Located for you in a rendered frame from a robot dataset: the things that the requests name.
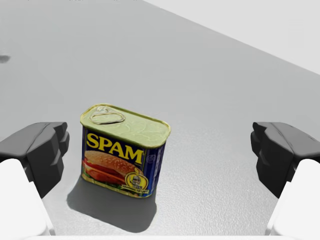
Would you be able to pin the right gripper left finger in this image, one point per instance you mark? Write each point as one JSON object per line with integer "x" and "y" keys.
{"x": 37, "y": 160}

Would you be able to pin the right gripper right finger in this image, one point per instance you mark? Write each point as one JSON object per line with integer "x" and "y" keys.
{"x": 280, "y": 160}

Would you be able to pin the green and blue rectangular can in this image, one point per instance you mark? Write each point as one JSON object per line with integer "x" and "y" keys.
{"x": 120, "y": 152}

